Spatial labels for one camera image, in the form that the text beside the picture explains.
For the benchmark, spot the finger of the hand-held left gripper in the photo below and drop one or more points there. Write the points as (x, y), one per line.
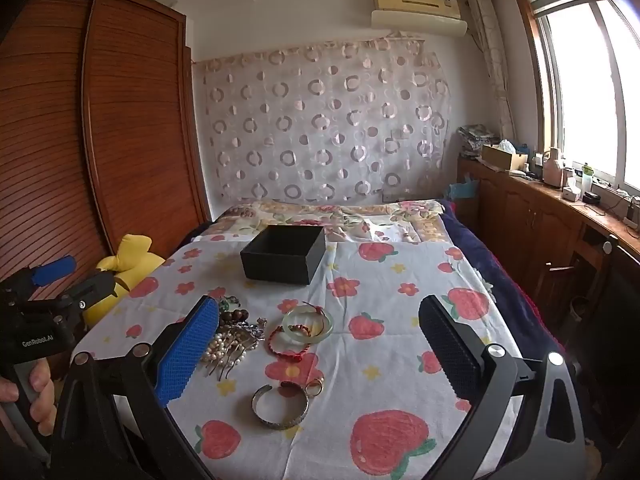
(95, 287)
(52, 269)

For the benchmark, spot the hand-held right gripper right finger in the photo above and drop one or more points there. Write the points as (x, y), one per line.
(450, 347)

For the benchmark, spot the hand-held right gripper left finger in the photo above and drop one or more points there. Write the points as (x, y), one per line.
(186, 357)

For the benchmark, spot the crystal flower hair comb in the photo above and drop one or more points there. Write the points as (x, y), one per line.
(240, 337)

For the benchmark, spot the black cardboard box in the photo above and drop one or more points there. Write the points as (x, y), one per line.
(282, 255)

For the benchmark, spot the person's left hand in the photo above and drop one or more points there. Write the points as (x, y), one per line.
(44, 395)

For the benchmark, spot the yellow plush toy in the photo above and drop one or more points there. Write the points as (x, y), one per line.
(132, 265)

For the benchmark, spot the strawberry printed blanket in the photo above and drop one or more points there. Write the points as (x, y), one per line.
(380, 300)

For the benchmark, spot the dark blue blanket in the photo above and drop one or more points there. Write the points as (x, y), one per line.
(480, 255)

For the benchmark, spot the pale green jade bangle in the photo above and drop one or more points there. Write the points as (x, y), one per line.
(291, 334)

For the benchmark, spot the wooden sideboard cabinet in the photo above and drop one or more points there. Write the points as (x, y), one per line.
(505, 225)

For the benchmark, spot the blue paper bag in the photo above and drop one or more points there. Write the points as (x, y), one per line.
(462, 189)

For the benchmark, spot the wooden slatted wardrobe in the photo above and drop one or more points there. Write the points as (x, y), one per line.
(125, 125)

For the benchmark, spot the floral quilt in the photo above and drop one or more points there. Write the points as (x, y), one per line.
(340, 217)

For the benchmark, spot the small white box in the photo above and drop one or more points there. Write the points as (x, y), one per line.
(571, 193)

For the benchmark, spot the cardboard tissue box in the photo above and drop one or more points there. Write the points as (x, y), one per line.
(500, 157)

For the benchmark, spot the small black device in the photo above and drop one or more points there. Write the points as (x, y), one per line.
(592, 198)

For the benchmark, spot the pile of patterned cloth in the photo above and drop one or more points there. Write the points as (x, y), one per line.
(475, 137)

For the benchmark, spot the green capped bottle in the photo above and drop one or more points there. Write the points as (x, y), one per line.
(586, 180)

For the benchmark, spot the circle patterned sheer curtain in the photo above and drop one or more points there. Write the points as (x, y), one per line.
(325, 125)

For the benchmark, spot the white window curtain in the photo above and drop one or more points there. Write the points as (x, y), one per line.
(492, 60)

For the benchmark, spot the window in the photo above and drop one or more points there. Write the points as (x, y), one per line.
(585, 85)

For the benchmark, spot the wall air conditioner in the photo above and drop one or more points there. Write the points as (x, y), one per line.
(417, 10)

